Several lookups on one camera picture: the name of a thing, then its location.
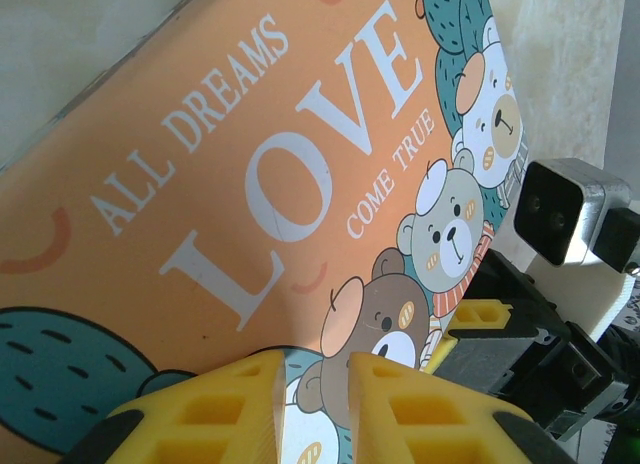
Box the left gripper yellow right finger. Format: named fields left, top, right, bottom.
left=347, top=351, right=559, bottom=464

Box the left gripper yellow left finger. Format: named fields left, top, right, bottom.
left=64, top=348, right=287, bottom=464

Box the orange bear print tin box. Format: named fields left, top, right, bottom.
left=0, top=0, right=531, bottom=464

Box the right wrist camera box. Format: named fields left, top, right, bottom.
left=509, top=157, right=640, bottom=276

